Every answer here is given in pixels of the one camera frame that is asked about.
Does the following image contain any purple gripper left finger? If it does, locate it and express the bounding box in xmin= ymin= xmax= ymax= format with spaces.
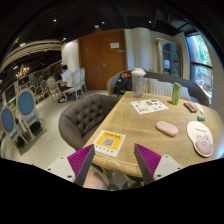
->
xmin=67 ymin=144 xmax=95 ymax=186

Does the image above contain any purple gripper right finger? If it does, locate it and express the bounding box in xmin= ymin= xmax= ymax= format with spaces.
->
xmin=134 ymin=144 xmax=162 ymax=185

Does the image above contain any pink computer mouse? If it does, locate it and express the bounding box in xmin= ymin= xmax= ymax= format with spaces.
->
xmin=156 ymin=121 xmax=178 ymax=137

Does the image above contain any yellow QR code card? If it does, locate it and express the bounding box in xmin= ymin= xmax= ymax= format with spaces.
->
xmin=93 ymin=130 xmax=126 ymax=157

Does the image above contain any grey tufted armchair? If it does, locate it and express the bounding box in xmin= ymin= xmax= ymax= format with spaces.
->
xmin=58 ymin=94 xmax=119 ymax=151

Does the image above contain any white sticker sheet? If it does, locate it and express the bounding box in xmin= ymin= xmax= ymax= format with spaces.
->
xmin=131 ymin=99 xmax=168 ymax=114

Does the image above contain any white pink pig mousepad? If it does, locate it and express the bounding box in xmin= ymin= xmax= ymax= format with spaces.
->
xmin=187 ymin=121 xmax=214 ymax=157

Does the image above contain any small teal eraser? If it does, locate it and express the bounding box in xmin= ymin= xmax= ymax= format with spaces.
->
xmin=197 ymin=116 xmax=205 ymax=121

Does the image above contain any black red rectangular device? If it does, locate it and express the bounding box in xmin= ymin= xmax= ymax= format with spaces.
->
xmin=183 ymin=103 xmax=197 ymax=113

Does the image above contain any striped cushion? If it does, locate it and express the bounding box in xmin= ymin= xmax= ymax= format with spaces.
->
xmin=144 ymin=78 xmax=191 ymax=101

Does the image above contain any blue white chair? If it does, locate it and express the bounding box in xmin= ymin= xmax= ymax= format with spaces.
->
xmin=16 ymin=88 xmax=46 ymax=141
xmin=0 ymin=106 xmax=27 ymax=148

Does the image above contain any white pen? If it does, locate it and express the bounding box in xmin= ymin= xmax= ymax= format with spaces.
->
xmin=195 ymin=103 xmax=204 ymax=114

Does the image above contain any green can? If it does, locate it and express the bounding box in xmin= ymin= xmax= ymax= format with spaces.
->
xmin=171 ymin=82 xmax=181 ymax=105

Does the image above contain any black backpack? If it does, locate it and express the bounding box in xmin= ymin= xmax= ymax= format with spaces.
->
xmin=113 ymin=72 xmax=132 ymax=96

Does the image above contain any white dining chair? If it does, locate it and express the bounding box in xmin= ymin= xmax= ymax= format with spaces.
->
xmin=63 ymin=70 xmax=83 ymax=96

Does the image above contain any grey sofa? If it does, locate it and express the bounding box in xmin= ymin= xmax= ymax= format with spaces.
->
xmin=107 ymin=71 xmax=210 ymax=107

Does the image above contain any blue white chair near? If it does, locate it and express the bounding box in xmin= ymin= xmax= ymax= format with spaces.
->
xmin=0 ymin=106 xmax=27 ymax=148

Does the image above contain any clear tumbler white lid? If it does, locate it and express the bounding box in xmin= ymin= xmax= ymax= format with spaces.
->
xmin=131 ymin=68 xmax=146 ymax=98

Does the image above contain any seated person white shirt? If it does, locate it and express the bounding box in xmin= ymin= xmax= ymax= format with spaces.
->
xmin=58 ymin=65 xmax=73 ymax=103

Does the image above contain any white glass cabinet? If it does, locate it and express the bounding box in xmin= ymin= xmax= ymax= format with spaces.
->
xmin=156 ymin=38 xmax=182 ymax=77

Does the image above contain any gold chandelier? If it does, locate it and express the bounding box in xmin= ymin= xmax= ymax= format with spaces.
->
xmin=16 ymin=65 xmax=29 ymax=80

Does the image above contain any brown wooden door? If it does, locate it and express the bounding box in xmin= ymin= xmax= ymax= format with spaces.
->
xmin=78 ymin=29 xmax=126 ymax=90

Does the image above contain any window with greenery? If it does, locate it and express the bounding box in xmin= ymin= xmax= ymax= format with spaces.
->
xmin=186 ymin=34 xmax=213 ymax=100

